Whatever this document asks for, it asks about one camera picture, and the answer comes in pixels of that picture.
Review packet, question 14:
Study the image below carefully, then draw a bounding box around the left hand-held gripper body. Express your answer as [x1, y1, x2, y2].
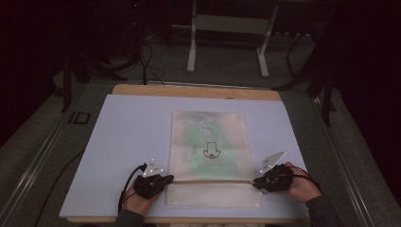
[133, 158, 168, 201]

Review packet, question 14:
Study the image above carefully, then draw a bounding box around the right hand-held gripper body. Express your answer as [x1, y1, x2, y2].
[259, 150, 295, 194]

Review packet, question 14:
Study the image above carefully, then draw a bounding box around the clear plastic zip bag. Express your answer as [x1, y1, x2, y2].
[166, 110, 263, 209]

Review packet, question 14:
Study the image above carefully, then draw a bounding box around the person's left hand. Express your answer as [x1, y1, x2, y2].
[121, 184, 161, 218]

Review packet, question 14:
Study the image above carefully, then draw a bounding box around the person's right hand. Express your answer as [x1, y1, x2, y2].
[277, 161, 323, 204]

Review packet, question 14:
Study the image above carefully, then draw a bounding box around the green garment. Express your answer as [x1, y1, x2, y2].
[183, 121, 242, 174]

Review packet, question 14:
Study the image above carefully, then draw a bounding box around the light blue foam mat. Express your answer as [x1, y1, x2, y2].
[59, 94, 312, 220]

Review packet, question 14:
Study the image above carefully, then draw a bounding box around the wooden table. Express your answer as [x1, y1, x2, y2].
[65, 83, 312, 225]

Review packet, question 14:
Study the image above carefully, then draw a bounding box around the dark metal stand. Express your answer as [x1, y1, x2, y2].
[272, 29, 338, 128]
[61, 51, 129, 114]

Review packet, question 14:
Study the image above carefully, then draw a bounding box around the white metal stand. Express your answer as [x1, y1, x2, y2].
[186, 0, 281, 79]

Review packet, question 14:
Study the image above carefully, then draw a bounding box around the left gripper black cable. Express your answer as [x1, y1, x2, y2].
[117, 163, 148, 216]

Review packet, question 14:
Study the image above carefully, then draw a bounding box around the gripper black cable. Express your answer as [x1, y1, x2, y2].
[117, 163, 148, 216]
[288, 166, 323, 194]

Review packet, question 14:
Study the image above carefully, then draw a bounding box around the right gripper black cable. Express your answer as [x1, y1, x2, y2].
[288, 166, 323, 194]

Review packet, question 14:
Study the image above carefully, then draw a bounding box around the metal floor rail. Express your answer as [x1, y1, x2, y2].
[311, 96, 377, 227]
[0, 116, 75, 227]

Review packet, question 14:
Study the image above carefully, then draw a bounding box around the black floor cable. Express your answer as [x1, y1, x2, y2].
[33, 149, 85, 227]

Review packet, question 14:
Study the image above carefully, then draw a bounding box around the bundle of black cables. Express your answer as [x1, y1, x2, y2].
[133, 37, 166, 87]

